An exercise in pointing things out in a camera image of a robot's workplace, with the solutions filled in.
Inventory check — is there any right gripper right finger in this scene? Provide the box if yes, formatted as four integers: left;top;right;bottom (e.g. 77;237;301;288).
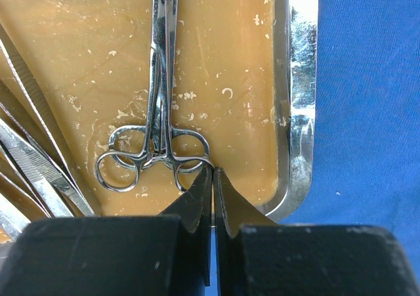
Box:
213;168;419;295

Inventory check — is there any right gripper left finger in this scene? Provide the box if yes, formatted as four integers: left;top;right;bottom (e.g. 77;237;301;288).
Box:
1;167;213;295

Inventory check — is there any steel forceps clamp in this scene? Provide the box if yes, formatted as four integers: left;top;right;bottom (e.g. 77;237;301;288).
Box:
94;0;212;192

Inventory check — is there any blue surgical cloth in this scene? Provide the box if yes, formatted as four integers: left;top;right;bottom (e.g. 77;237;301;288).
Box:
287;0;419;275

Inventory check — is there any steel tray orange liner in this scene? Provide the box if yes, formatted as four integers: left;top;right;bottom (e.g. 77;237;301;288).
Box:
1;0;318;221

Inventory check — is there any steel scalpel handle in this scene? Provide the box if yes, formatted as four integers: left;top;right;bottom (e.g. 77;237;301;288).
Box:
1;205;31;241

